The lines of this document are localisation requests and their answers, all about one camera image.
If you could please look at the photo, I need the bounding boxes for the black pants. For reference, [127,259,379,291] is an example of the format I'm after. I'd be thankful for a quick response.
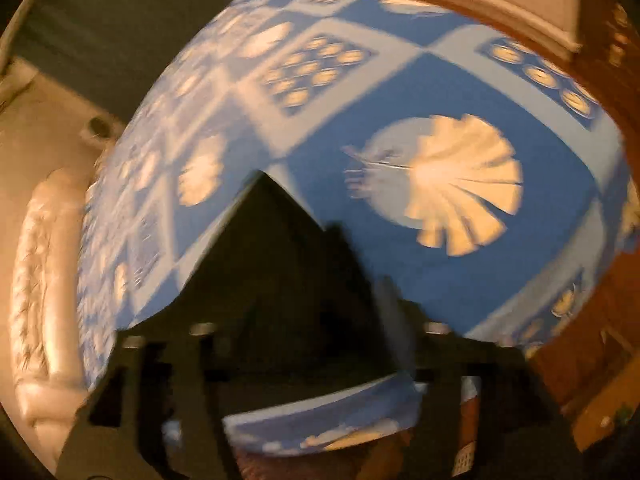
[122,170,426,381]

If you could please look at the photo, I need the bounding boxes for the cream tufted headboard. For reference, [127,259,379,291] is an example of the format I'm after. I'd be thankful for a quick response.
[10,167,107,436]

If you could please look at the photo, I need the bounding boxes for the blue shell-print blanket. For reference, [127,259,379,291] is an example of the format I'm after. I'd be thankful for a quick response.
[75,0,632,457]

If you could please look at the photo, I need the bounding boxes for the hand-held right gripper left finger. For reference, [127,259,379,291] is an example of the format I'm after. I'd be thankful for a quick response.
[55,324,237,480]

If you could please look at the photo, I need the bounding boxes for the dark curtain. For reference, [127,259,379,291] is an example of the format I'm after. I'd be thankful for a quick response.
[10,0,301,128]

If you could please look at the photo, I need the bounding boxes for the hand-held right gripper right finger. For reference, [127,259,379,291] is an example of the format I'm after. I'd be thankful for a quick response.
[370,282,586,480]

